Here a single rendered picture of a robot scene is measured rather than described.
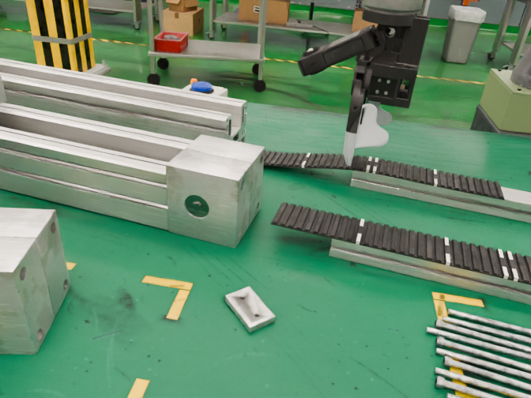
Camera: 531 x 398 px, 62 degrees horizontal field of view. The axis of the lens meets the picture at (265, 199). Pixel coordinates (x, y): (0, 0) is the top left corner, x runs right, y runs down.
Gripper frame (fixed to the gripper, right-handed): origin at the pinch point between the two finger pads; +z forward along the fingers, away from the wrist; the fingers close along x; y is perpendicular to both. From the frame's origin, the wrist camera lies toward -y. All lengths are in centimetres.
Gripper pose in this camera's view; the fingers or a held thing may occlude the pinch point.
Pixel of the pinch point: (348, 147)
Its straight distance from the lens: 70.7
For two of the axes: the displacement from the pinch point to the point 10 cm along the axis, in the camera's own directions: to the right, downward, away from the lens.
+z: -0.7, 8.6, 5.1
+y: 9.5, 2.1, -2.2
